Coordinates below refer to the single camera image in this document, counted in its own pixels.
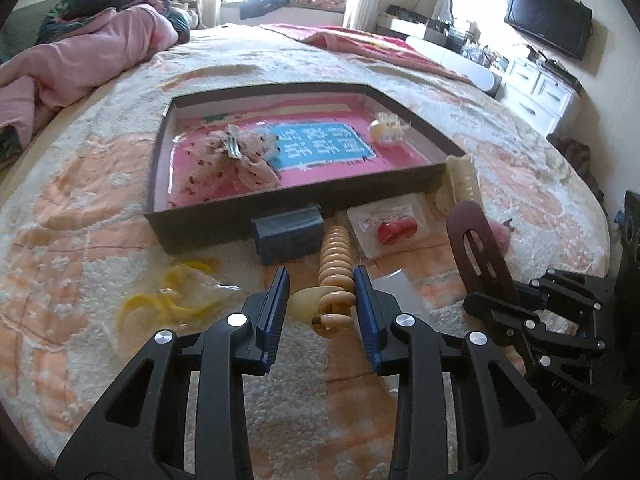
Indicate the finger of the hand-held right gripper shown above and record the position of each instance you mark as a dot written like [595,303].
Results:
[565,290]
[500,322]

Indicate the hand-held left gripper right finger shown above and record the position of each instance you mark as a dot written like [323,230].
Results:
[365,315]

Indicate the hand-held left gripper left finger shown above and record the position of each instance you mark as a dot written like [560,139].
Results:
[272,312]

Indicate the clear plastic bag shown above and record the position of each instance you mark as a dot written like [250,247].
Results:
[400,287]

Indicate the small blue box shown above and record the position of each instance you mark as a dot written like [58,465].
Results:
[287,232]

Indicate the pink pom-pom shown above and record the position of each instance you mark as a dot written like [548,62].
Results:
[500,237]

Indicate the dark red wooden hair clip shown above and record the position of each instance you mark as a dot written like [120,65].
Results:
[457,240]

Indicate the bagged yellow hair rings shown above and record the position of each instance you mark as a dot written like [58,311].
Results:
[170,302]

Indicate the dark box with pink lining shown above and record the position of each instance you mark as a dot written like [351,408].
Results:
[210,230]

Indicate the large cream hair claw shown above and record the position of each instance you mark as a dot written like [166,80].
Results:
[460,180]

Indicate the bagged red cherry earrings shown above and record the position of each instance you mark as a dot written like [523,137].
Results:
[392,230]

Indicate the dark patterned cloth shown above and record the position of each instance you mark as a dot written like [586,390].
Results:
[575,155]

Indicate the small cream hair claw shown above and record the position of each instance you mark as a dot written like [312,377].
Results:
[387,132]

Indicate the white drawer cabinet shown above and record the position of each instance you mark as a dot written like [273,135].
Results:
[535,90]

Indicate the black set-top box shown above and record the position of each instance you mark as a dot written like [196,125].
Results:
[560,72]

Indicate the white desk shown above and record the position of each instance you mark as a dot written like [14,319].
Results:
[465,67]

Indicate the red patterned blanket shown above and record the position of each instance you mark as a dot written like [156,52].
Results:
[360,42]

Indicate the white window bench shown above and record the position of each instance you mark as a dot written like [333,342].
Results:
[280,16]

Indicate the desk mirror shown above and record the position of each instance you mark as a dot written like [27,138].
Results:
[442,7]

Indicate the pink quilt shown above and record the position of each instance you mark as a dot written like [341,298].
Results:
[75,60]

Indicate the grey headboard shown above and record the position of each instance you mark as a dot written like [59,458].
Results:
[20,25]

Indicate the black wall television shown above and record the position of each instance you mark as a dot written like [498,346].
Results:
[545,15]

